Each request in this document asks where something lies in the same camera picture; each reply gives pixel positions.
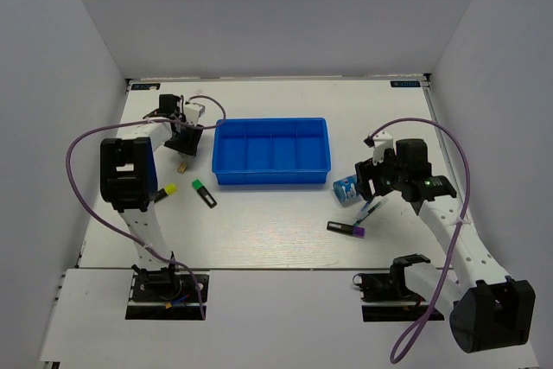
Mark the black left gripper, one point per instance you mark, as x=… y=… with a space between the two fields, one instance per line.
x=190 y=146

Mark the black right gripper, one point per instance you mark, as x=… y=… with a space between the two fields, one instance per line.
x=365 y=174

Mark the small tan wooden block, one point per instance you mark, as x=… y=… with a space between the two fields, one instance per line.
x=182 y=168

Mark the yellow capped black highlighter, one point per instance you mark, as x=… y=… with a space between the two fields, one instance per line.
x=165 y=192

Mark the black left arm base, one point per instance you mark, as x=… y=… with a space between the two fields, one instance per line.
x=179 y=300

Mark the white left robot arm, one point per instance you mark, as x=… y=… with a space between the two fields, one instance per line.
x=128 y=179

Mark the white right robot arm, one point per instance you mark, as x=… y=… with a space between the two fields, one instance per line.
x=486 y=308

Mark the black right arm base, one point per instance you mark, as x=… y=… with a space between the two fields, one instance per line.
x=401 y=294

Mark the blue labelled round jar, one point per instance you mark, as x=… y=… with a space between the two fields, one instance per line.
x=345 y=189

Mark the green ink pen refill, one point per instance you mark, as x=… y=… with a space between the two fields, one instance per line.
x=377 y=204

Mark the blue ink pen refill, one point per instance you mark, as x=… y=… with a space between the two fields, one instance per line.
x=364 y=210

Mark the green capped black highlighter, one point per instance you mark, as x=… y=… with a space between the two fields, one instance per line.
x=203 y=193

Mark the purple capped black highlighter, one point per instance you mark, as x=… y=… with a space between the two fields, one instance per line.
x=345 y=229

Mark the left table corner label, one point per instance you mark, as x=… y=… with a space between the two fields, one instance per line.
x=145 y=86

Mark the table corner label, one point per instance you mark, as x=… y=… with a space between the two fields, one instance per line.
x=405 y=84
x=145 y=86

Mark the blue plastic divided tray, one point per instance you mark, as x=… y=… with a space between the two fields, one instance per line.
x=271 y=151

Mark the right table corner label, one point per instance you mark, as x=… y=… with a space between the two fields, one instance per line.
x=405 y=84

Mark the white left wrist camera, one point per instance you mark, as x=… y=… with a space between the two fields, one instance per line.
x=192 y=112

